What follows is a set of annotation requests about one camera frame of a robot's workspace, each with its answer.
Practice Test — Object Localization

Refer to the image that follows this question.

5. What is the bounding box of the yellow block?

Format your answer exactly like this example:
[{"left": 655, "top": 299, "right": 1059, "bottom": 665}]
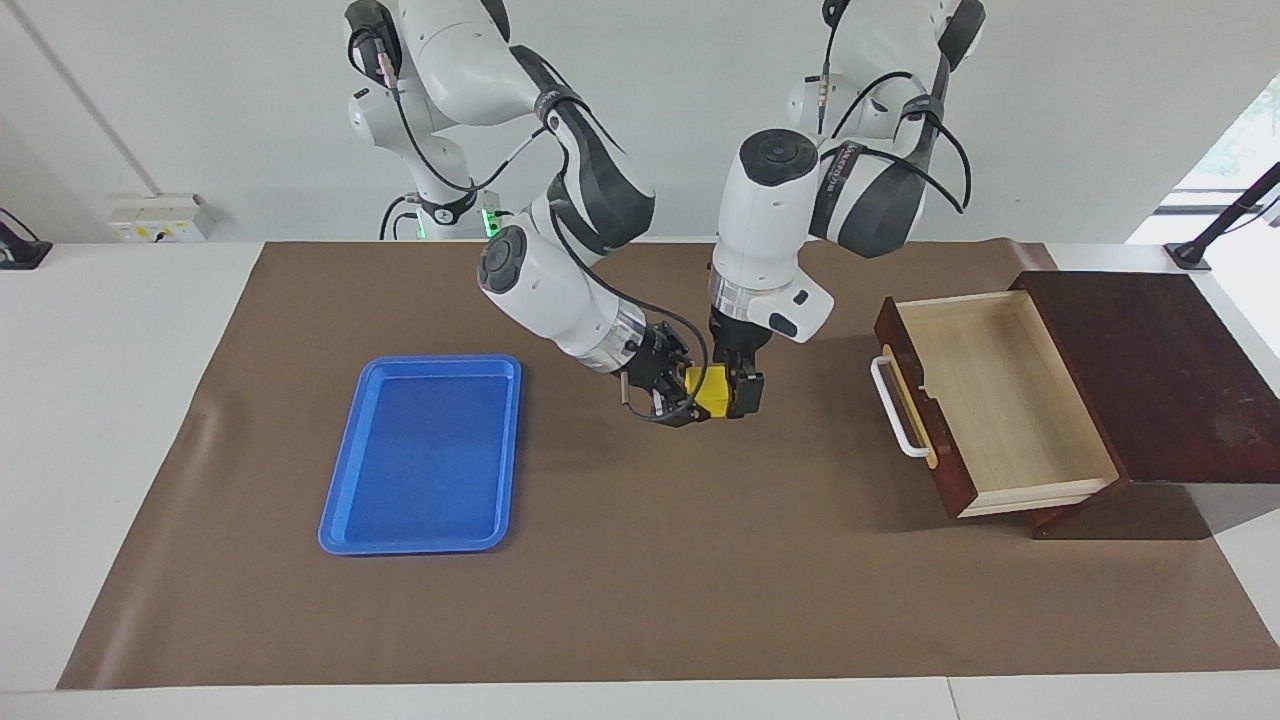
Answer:
[{"left": 685, "top": 365, "right": 736, "bottom": 419}]

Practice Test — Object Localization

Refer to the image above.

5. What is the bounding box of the wooden drawer with white handle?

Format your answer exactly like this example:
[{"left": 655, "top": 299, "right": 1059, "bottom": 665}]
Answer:
[{"left": 870, "top": 290, "right": 1121, "bottom": 519}]

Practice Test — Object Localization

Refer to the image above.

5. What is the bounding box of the dark wooden drawer cabinet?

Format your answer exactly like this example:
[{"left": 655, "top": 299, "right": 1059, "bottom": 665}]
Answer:
[{"left": 1010, "top": 270, "right": 1280, "bottom": 541}]

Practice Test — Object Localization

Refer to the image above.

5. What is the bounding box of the brown paper table mat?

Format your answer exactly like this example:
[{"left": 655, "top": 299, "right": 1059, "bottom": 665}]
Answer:
[{"left": 57, "top": 238, "right": 1280, "bottom": 691}]

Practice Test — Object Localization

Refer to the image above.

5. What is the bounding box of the blue plastic tray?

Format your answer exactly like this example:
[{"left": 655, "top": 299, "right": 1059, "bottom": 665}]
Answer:
[{"left": 318, "top": 354, "right": 523, "bottom": 557}]

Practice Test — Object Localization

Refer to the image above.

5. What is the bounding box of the black table clamp with rod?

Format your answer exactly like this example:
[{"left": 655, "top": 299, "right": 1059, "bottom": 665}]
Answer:
[{"left": 1165, "top": 160, "right": 1280, "bottom": 271}]

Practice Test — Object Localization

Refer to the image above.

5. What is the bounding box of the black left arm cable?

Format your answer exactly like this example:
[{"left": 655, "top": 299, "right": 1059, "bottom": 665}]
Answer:
[{"left": 815, "top": 0, "right": 973, "bottom": 216}]

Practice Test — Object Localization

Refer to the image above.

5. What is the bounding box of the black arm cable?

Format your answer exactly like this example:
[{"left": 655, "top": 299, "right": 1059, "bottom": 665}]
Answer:
[
  {"left": 345, "top": 25, "right": 713, "bottom": 426},
  {"left": 815, "top": 0, "right": 973, "bottom": 216}
]

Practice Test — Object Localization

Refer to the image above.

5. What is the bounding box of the black right base cable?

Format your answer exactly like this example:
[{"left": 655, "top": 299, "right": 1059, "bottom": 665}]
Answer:
[{"left": 379, "top": 194, "right": 419, "bottom": 241}]

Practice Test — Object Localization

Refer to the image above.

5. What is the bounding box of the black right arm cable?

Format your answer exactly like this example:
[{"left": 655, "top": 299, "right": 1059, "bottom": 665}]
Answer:
[{"left": 345, "top": 25, "right": 713, "bottom": 426}]

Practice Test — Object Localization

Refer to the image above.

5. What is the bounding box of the white wall socket box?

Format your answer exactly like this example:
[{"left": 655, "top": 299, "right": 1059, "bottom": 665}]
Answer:
[{"left": 107, "top": 195, "right": 214, "bottom": 243}]

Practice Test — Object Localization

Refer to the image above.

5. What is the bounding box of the black table clamp mount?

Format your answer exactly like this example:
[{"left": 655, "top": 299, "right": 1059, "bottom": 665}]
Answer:
[{"left": 0, "top": 208, "right": 53, "bottom": 271}]

